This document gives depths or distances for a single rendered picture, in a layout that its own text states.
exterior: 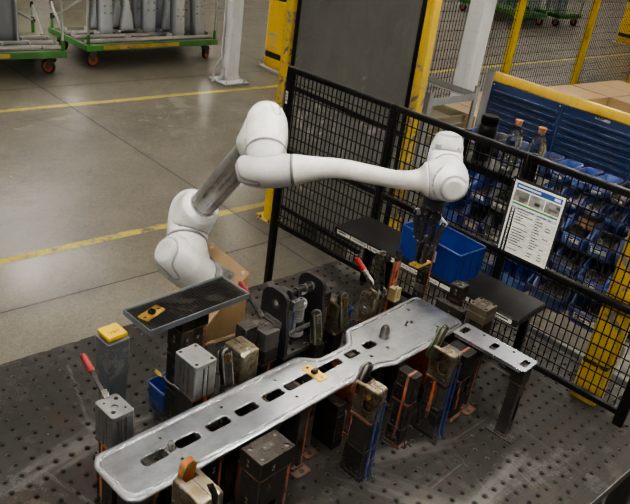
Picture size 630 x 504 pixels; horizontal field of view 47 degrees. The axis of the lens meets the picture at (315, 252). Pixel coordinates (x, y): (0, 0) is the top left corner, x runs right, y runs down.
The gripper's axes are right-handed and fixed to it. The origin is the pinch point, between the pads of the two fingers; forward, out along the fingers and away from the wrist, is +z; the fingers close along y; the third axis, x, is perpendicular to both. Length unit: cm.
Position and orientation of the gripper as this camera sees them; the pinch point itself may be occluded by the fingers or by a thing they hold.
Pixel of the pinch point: (422, 252)
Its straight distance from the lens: 242.5
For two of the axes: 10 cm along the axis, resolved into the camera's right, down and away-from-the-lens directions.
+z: -1.4, 8.8, 4.5
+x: 6.9, -2.4, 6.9
